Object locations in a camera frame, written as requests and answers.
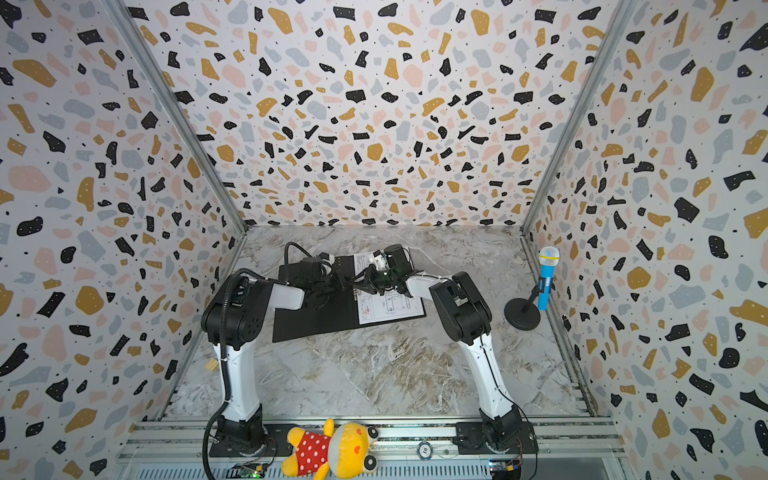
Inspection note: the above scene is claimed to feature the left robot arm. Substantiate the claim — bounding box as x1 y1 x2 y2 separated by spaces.
202 254 343 455

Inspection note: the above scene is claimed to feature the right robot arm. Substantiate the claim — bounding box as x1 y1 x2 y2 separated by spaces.
350 244 525 452

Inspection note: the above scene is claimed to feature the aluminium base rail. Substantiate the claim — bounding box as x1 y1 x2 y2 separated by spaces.
113 416 634 479

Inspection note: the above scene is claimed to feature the yellow plush toy red dress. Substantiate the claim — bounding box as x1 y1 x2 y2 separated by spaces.
281 419 380 479

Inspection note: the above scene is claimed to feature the right circuit board with wires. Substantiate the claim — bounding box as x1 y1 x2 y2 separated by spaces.
489 459 522 480

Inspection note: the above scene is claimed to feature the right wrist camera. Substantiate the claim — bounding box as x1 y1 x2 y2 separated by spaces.
370 250 389 271

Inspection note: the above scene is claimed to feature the small wooden block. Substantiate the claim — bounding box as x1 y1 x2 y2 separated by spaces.
205 359 220 372

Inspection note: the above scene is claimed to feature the black corrugated cable hose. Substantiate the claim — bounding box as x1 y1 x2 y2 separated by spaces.
200 241 316 480

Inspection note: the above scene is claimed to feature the paper with technical drawings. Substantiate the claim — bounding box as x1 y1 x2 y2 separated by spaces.
353 252 426 326

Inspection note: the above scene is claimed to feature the blue toy microphone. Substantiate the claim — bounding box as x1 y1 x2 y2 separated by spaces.
538 246 560 312

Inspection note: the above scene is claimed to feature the orange folder black inside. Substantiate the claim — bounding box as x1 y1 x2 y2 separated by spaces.
273 260 386 343

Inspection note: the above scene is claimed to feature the poker chip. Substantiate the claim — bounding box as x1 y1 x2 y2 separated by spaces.
417 442 433 460

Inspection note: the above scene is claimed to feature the green circuit board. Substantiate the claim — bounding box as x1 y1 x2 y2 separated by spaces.
228 462 269 479

